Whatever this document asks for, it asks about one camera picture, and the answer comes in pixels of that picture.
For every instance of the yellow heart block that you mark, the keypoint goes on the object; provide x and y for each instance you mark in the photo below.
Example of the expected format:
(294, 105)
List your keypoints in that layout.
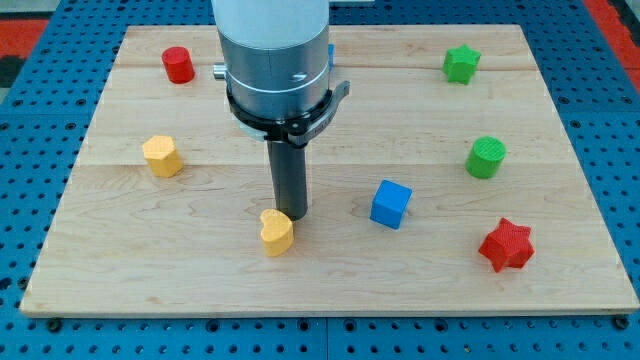
(277, 233)

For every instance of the red cylinder block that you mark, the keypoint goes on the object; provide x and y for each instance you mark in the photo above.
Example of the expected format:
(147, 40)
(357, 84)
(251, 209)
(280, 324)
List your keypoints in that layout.
(178, 65)

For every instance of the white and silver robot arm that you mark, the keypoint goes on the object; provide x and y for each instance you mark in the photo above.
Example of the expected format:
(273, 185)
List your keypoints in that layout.
(276, 57)

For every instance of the green star block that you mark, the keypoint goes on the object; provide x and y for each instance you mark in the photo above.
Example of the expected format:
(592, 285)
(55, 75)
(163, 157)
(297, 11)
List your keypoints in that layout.
(460, 64)

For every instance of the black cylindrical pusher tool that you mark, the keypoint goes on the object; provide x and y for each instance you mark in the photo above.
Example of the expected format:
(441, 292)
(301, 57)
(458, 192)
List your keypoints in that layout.
(288, 171)

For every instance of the yellow hexagon block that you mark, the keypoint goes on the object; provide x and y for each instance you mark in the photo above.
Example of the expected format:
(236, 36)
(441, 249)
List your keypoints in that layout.
(162, 156)

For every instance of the blue cube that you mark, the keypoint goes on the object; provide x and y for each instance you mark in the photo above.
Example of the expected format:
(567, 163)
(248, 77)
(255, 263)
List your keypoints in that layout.
(389, 204)

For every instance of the wooden board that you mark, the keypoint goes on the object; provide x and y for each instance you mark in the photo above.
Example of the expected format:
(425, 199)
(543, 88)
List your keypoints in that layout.
(125, 243)

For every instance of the green cylinder block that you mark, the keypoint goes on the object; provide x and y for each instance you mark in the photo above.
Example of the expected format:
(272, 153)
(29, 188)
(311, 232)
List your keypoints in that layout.
(485, 157)

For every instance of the blue block behind arm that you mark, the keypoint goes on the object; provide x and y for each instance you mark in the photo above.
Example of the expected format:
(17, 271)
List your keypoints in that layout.
(331, 49)

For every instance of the red star block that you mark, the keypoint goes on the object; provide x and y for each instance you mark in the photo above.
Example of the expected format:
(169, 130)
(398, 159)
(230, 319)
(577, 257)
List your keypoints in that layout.
(507, 246)

